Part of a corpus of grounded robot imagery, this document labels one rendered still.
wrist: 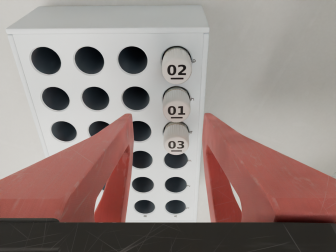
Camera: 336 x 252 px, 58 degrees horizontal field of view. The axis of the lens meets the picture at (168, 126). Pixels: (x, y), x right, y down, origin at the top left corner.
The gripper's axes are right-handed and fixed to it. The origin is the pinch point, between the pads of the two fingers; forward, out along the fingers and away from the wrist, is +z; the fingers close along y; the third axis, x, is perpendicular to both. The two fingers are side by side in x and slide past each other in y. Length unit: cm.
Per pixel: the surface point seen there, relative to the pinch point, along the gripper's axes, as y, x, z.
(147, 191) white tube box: 1.2, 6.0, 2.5
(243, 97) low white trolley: -4.6, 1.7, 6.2
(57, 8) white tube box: 5.5, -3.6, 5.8
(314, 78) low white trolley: -8.5, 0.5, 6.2
